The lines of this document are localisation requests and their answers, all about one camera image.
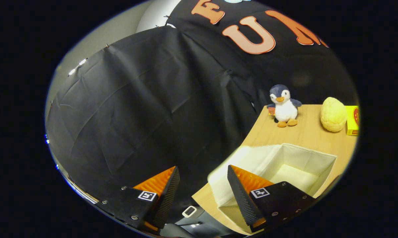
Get beige fabric storage box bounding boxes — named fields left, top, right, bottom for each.
left=208, top=143, right=337, bottom=233

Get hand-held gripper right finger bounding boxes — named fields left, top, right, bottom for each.
left=227, top=165, right=316, bottom=233

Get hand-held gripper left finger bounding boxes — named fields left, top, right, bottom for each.
left=96, top=166, right=180, bottom=232

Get penguin plush toy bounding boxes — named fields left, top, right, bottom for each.
left=267, top=84, right=302, bottom=128

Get yellow book with red circle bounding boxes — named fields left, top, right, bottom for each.
left=345, top=105, right=359, bottom=136

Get yellow round plush bun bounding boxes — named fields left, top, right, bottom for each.
left=320, top=97, right=348, bottom=133

